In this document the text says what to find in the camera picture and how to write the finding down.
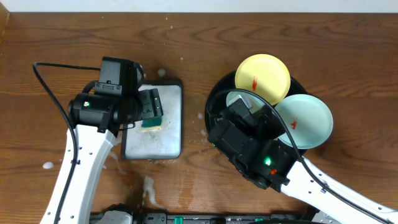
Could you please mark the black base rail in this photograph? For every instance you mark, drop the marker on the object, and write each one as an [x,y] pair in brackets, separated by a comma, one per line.
[143,215]

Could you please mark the light blue plate front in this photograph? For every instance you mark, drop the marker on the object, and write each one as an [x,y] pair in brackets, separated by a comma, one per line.
[254,104]

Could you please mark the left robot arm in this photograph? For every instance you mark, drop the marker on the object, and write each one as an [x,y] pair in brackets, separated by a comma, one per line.
[96,123]

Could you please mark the round black tray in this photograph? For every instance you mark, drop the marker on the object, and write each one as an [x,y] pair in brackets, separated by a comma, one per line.
[217,93]

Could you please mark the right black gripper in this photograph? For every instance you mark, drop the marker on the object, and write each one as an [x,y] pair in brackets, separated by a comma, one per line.
[265,113]

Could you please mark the yellow plate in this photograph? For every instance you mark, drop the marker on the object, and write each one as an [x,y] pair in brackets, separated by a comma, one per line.
[265,75]

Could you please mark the light blue plate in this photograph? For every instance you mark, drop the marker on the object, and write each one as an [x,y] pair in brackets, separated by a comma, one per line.
[254,104]
[309,120]

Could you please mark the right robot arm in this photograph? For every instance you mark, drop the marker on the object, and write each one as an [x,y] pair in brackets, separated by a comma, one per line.
[297,177]

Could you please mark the rectangular black soap tray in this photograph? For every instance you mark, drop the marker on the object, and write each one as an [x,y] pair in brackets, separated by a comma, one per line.
[160,140]

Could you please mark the green yellow sponge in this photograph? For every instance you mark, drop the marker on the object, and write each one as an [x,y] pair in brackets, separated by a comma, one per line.
[151,123]

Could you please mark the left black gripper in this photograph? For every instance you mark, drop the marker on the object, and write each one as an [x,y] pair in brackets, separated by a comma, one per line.
[150,104]

